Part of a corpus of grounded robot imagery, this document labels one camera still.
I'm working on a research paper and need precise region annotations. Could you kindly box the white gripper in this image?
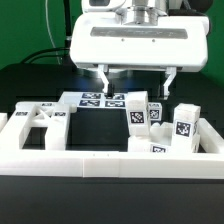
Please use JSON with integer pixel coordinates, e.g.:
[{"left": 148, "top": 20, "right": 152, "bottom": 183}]
[{"left": 69, "top": 0, "right": 211, "bottom": 101}]

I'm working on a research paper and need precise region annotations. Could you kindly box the white chair seat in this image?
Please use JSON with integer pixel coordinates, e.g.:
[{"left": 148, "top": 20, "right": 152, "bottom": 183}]
[{"left": 127, "top": 121, "right": 202, "bottom": 154}]

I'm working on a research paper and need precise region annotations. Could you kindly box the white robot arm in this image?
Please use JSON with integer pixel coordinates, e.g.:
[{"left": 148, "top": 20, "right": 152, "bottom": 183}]
[{"left": 70, "top": 0, "right": 211, "bottom": 97}]

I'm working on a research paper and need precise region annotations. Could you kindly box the white U-shaped obstacle fence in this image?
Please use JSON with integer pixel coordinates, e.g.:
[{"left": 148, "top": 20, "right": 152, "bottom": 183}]
[{"left": 0, "top": 117, "right": 224, "bottom": 180}]

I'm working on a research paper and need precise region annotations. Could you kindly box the white part left edge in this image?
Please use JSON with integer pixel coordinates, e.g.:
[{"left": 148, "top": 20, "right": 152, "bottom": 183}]
[{"left": 0, "top": 113, "right": 8, "bottom": 132}]

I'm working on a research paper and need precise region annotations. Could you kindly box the white marker base plate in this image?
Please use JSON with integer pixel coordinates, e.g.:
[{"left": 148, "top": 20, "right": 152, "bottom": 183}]
[{"left": 59, "top": 92, "right": 128, "bottom": 109}]

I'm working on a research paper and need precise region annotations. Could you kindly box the black cable bundle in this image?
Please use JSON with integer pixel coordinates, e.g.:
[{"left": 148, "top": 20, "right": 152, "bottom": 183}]
[{"left": 19, "top": 0, "right": 78, "bottom": 68}]

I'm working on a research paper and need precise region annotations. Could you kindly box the white chair back frame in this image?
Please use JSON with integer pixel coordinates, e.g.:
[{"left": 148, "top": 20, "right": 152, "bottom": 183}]
[{"left": 0, "top": 101, "right": 77, "bottom": 151}]

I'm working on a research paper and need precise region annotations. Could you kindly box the thin white cable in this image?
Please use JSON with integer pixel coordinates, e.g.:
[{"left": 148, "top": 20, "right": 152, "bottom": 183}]
[{"left": 44, "top": 0, "right": 63, "bottom": 66}]

